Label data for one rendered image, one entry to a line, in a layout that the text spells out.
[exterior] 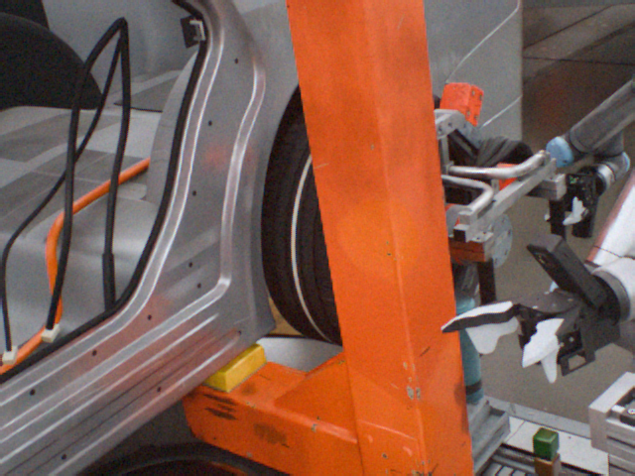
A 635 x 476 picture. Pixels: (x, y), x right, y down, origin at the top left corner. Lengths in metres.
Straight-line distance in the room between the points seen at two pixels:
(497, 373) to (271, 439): 1.37
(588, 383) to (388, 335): 1.62
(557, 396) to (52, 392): 1.82
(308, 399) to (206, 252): 0.38
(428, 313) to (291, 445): 0.51
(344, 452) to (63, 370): 0.58
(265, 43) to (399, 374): 0.78
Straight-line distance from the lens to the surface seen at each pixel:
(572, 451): 2.88
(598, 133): 2.38
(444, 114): 2.32
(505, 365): 3.39
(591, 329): 1.25
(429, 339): 1.78
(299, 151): 2.24
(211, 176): 2.05
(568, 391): 3.25
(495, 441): 2.85
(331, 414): 1.99
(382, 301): 1.71
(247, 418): 2.16
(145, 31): 4.16
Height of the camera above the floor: 1.84
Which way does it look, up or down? 24 degrees down
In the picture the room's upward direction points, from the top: 10 degrees counter-clockwise
